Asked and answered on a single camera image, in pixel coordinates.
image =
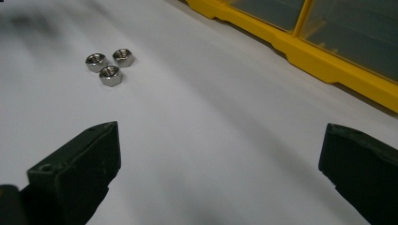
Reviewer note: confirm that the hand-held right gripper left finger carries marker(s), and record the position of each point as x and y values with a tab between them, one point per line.
78	165

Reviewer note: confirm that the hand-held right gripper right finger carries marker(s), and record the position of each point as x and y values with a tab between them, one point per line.
366	175

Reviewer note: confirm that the silver hex nut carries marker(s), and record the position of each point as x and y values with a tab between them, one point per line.
110	78
96	64
124	59

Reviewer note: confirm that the yellow drawer cabinet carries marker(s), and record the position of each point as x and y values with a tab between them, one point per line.
313	59

